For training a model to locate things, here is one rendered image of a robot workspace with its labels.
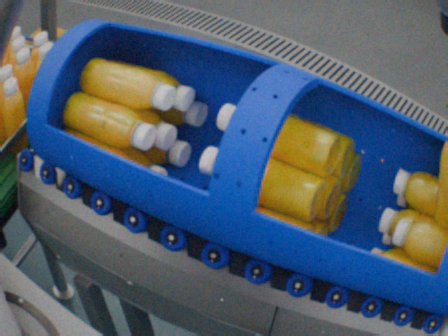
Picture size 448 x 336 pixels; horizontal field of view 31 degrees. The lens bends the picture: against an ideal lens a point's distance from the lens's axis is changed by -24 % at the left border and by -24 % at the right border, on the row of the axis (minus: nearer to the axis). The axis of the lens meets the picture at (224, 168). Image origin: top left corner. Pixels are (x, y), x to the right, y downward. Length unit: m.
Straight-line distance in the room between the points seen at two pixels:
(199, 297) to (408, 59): 2.26
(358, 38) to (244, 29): 0.49
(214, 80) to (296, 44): 2.00
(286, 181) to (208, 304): 0.29
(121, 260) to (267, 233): 0.38
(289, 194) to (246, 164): 0.08
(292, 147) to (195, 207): 0.15
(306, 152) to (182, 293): 0.35
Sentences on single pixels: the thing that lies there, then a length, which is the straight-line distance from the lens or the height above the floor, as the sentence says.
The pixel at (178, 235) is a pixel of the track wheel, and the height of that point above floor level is 0.97.
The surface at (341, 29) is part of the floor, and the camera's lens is 3.76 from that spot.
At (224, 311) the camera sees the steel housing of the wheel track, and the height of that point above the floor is 0.86.
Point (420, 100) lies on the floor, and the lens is 3.42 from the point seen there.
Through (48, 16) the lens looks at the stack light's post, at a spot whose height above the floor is 0.97.
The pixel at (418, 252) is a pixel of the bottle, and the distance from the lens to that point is 1.30.
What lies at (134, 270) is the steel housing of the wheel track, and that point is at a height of 0.86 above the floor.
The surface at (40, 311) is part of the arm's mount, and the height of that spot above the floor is 1.08.
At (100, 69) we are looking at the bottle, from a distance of 1.55.
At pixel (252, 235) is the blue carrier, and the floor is 1.09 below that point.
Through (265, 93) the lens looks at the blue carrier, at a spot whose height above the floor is 1.23.
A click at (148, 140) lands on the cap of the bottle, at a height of 1.09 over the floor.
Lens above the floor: 2.06
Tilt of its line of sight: 42 degrees down
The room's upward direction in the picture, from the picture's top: 4 degrees counter-clockwise
